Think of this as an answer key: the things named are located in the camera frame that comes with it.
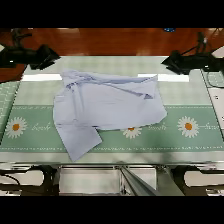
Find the silver frame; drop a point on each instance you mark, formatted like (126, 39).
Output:
(140, 186)

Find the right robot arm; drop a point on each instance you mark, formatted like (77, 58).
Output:
(206, 61)

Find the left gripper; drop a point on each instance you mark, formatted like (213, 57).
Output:
(45, 57)

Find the light blue shirt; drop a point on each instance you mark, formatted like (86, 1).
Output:
(106, 103)

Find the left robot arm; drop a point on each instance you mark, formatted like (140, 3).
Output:
(13, 55)

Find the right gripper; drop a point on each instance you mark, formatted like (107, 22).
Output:
(178, 63)

